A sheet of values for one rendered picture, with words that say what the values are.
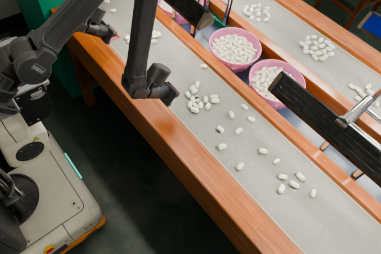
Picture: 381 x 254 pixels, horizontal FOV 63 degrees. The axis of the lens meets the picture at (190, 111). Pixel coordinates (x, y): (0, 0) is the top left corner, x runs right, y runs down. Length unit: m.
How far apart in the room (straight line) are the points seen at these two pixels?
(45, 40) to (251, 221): 0.84
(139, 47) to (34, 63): 0.29
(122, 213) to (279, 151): 1.01
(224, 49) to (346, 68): 0.62
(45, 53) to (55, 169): 1.05
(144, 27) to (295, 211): 0.82
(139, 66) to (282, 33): 1.02
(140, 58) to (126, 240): 1.18
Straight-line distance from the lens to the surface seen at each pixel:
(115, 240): 1.88
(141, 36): 0.91
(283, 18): 1.90
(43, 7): 1.79
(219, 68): 1.47
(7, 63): 0.84
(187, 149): 1.20
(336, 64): 1.76
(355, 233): 1.31
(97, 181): 2.00
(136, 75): 0.98
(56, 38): 0.82
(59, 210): 1.68
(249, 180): 1.22
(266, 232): 1.15
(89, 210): 1.65
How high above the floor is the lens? 1.82
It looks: 55 degrees down
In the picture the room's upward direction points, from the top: 9 degrees clockwise
